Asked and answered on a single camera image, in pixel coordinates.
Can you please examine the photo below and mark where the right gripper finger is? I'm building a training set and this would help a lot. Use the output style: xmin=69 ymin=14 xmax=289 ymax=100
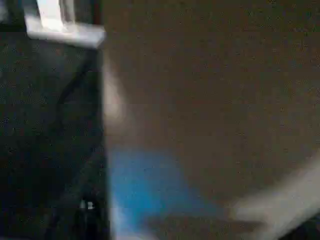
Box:
xmin=63 ymin=192 xmax=111 ymax=240

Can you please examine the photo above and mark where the white plastic table top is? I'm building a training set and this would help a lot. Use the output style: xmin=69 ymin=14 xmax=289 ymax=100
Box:
xmin=99 ymin=0 xmax=320 ymax=240

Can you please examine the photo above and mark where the white cabinet with glass doors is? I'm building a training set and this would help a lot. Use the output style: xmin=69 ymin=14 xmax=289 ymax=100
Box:
xmin=23 ymin=0 xmax=107 ymax=49

